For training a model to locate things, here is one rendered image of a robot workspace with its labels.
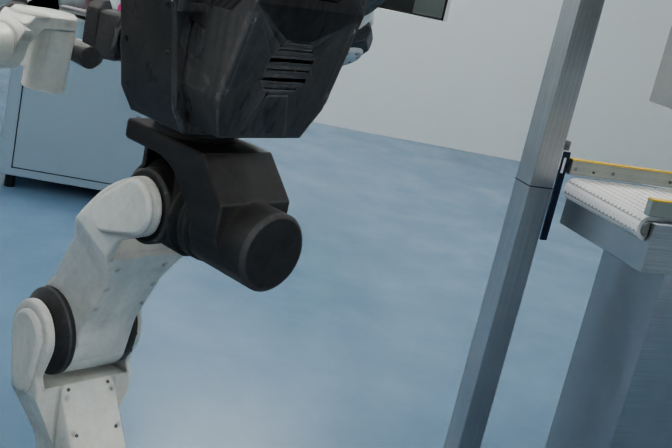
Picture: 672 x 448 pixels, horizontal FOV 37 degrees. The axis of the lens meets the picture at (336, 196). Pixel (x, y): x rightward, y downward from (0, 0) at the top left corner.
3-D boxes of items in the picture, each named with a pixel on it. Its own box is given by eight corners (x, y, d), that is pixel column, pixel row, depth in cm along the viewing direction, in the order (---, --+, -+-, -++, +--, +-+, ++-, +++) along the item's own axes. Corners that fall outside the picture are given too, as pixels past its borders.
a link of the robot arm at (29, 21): (46, 65, 158) (-22, 60, 146) (57, 8, 156) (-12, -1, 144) (76, 75, 155) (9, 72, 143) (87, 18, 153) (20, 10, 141)
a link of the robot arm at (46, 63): (-5, 72, 157) (22, 90, 149) (7, 4, 155) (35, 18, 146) (63, 81, 164) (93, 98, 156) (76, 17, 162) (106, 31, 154)
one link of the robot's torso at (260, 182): (299, 289, 141) (325, 169, 137) (229, 299, 132) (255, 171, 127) (179, 221, 159) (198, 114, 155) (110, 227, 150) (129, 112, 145)
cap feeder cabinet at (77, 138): (-8, 187, 419) (16, 6, 400) (18, 154, 473) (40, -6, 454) (144, 212, 429) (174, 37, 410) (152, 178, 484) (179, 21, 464)
